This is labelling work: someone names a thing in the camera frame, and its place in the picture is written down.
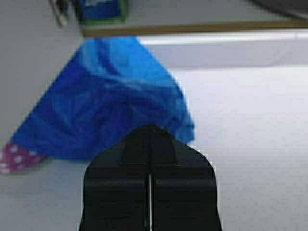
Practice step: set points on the blue green box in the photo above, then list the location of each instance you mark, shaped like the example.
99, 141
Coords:
94, 12

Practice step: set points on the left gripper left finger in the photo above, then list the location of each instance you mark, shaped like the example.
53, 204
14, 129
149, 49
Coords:
116, 186

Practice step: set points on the blue plastic tarp bag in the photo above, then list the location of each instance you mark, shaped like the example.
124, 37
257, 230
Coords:
108, 88

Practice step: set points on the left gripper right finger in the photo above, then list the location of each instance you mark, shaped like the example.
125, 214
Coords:
184, 186

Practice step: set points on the purple polka dot cloth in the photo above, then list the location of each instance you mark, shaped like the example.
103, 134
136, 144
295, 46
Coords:
15, 158

